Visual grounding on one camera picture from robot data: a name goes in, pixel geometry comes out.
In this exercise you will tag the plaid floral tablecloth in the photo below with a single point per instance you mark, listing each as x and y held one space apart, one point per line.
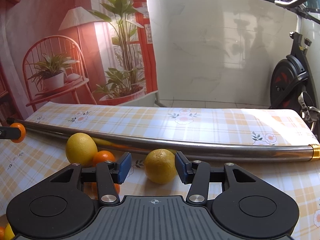
37 157

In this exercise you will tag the large yellow orange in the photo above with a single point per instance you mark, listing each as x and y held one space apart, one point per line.
2 233

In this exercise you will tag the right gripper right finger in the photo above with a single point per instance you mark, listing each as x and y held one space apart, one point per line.
199 174

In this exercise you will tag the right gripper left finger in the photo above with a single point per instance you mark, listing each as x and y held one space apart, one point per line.
106 175

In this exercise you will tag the printed room backdrop cloth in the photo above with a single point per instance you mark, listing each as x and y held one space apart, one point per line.
96 52

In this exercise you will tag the long metal pole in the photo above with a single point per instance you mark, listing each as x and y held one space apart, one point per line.
209 151

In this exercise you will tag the small yellow citrus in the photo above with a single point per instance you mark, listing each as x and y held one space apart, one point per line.
159 166

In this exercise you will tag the black exercise bike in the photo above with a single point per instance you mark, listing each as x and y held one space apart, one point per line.
292 85

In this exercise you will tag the green yellow apple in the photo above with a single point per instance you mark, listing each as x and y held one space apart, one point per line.
8 233

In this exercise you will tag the yellow lemon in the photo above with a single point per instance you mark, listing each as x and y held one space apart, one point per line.
81 148

